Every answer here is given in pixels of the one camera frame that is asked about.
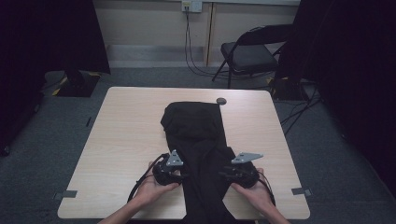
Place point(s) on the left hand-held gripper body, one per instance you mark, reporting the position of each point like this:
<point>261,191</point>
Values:
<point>166,174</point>

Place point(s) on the person's left hand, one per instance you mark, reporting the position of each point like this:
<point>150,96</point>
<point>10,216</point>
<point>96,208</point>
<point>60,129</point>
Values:
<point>152,191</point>

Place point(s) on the grey round table grommet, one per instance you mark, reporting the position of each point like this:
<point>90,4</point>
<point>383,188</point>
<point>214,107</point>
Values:
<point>222,100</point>

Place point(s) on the beige vertical wall trim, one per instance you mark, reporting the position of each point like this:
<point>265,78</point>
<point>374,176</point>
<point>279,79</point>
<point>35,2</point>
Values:
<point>209,34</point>

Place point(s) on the black pants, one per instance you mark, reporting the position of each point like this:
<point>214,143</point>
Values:
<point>193,130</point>

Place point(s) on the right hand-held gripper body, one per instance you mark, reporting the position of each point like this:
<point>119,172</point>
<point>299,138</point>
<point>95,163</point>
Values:
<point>246,175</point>

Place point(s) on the white wall socket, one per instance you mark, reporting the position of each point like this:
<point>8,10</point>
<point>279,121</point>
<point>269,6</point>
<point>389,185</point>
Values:
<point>192,5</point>

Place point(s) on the small black floor object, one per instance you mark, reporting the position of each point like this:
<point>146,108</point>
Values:
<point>88,121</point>

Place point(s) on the black folding chair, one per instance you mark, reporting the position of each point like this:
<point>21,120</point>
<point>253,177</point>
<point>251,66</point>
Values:
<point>249,57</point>

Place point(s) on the black stand base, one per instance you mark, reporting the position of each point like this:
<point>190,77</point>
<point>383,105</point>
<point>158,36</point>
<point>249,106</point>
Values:
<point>79,85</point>
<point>286,90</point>

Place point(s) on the person's right hand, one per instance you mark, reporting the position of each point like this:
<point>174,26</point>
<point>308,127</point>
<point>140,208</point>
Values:
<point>257,196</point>

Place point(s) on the grey tape strip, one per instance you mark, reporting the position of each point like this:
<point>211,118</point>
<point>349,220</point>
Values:
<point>67,194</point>
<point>301,191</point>

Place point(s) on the black curtain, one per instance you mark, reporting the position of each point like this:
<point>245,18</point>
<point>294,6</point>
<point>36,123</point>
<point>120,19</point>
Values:
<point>351,77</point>
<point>37,46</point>

